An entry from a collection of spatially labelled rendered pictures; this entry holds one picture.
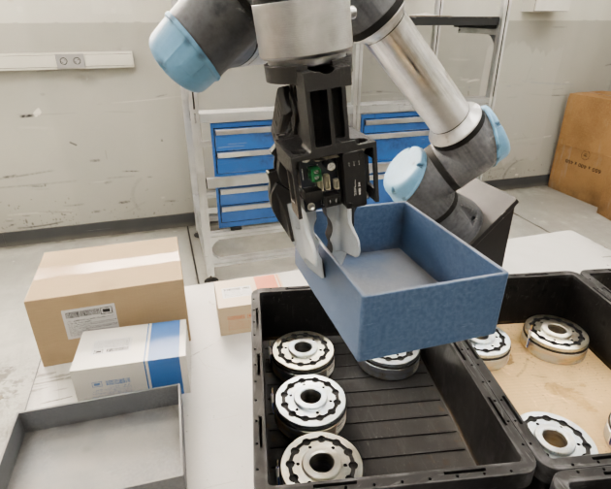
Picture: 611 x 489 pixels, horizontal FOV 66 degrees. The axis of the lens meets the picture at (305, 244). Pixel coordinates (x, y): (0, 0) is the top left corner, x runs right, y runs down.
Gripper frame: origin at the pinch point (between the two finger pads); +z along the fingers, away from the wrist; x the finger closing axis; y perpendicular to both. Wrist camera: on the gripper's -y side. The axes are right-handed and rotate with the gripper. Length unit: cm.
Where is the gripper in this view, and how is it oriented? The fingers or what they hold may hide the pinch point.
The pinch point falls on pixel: (324, 261)
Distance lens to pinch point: 49.1
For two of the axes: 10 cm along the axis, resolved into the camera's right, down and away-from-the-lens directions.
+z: 1.2, 8.8, 4.6
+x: 9.6, -2.2, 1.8
